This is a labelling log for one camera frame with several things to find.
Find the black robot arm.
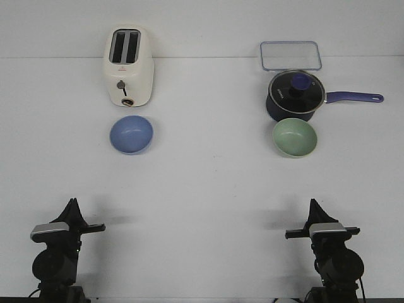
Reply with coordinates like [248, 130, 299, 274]
[30, 198, 106, 302]
[285, 198, 365, 302]

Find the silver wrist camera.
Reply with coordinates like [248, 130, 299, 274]
[309, 222, 347, 239]
[30, 222, 69, 242]

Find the blue bowl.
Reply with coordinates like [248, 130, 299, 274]
[109, 115, 154, 155]

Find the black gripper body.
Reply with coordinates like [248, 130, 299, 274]
[285, 227, 360, 256]
[47, 222, 106, 253]

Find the clear container blue rim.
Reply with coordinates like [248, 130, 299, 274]
[259, 41, 323, 71]

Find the dark blue saucepan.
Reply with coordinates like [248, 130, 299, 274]
[266, 91, 384, 122]

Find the green bowl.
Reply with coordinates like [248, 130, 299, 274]
[272, 118, 318, 158]

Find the glass pot lid blue knob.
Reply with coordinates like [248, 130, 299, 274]
[268, 69, 326, 110]

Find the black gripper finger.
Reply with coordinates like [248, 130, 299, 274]
[73, 198, 86, 225]
[314, 200, 337, 223]
[54, 198, 74, 223]
[304, 198, 316, 229]

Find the white two-slot toaster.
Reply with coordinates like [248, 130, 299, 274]
[103, 25, 154, 107]

